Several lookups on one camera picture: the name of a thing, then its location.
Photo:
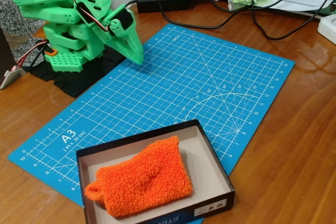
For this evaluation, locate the green gripper black servo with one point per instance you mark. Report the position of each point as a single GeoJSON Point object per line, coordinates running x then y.
{"type": "Point", "coordinates": [125, 41]}

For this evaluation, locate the orange fluffy towel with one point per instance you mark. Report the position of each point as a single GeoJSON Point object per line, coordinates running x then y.
{"type": "Point", "coordinates": [141, 179]}

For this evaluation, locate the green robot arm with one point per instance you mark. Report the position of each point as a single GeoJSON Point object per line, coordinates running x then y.
{"type": "Point", "coordinates": [60, 40]}

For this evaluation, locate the white plastic object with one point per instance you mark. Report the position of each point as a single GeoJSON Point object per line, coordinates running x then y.
{"type": "Point", "coordinates": [328, 28]}

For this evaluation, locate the large black power adapter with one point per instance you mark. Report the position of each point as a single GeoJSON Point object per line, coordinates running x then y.
{"type": "Point", "coordinates": [162, 1]}

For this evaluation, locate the blue cutting mat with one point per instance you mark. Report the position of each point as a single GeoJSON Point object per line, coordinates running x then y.
{"type": "Point", "coordinates": [183, 82]}

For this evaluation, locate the orange plastic part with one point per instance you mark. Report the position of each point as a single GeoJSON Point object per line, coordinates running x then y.
{"type": "Point", "coordinates": [50, 52]}

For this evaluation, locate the grey knitted fabric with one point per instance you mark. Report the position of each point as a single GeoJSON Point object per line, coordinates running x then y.
{"type": "Point", "coordinates": [15, 14]}

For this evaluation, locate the small silver board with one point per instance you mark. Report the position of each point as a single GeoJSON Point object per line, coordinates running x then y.
{"type": "Point", "coordinates": [10, 77]}

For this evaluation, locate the black cardboard box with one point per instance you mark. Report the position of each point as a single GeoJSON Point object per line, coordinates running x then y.
{"type": "Point", "coordinates": [207, 171]}

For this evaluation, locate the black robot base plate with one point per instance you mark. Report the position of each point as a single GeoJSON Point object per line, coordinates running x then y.
{"type": "Point", "coordinates": [76, 82]}

